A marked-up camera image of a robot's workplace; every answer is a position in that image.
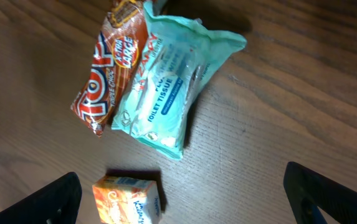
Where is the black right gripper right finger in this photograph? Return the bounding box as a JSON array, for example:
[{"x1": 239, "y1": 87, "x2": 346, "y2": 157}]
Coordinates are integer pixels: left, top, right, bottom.
[{"x1": 283, "y1": 161, "x2": 357, "y2": 224}]

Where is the orange Kleenex tissue pack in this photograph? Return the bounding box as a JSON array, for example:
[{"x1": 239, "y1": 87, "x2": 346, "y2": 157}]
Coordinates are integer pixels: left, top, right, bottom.
[{"x1": 92, "y1": 176, "x2": 162, "y2": 224}]

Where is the orange chocolate bar wrapper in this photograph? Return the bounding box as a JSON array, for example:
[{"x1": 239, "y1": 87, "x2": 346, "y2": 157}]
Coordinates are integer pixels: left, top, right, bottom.
[{"x1": 70, "y1": 0, "x2": 148, "y2": 137}]

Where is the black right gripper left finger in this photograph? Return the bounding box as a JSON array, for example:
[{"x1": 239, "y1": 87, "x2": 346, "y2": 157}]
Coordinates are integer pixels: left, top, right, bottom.
[{"x1": 0, "y1": 172, "x2": 82, "y2": 224}]

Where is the mint green tissue pack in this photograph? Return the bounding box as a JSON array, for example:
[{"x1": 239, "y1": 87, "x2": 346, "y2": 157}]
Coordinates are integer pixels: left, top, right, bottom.
[{"x1": 111, "y1": 1, "x2": 247, "y2": 160}]

